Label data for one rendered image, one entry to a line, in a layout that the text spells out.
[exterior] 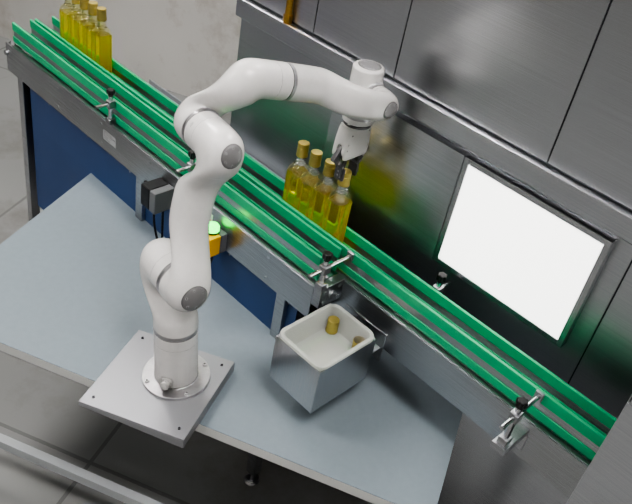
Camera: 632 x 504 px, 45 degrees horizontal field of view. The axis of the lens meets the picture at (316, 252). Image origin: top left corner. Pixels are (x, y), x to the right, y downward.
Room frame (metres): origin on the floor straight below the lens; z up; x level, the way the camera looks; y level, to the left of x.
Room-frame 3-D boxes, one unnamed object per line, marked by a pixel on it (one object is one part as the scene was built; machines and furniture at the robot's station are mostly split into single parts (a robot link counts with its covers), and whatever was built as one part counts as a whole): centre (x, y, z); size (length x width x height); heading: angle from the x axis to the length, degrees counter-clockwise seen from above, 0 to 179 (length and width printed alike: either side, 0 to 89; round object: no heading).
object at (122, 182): (2.29, 0.59, 0.84); 1.59 x 0.18 x 0.18; 51
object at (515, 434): (1.28, -0.55, 1.07); 0.17 x 0.05 x 0.23; 141
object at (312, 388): (1.56, -0.09, 0.92); 0.27 x 0.17 x 0.15; 141
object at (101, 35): (2.63, 0.93, 1.19); 0.06 x 0.06 x 0.28; 51
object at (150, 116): (2.31, 0.61, 1.09); 1.75 x 0.01 x 0.08; 51
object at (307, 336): (1.54, -0.08, 0.97); 0.22 x 0.17 x 0.09; 141
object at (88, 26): (2.67, 0.97, 1.19); 0.06 x 0.06 x 0.28; 51
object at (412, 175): (1.80, -0.32, 1.32); 0.90 x 0.03 x 0.34; 51
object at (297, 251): (2.25, 0.66, 1.09); 1.75 x 0.01 x 0.08; 51
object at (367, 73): (1.85, -0.04, 1.58); 0.09 x 0.08 x 0.13; 41
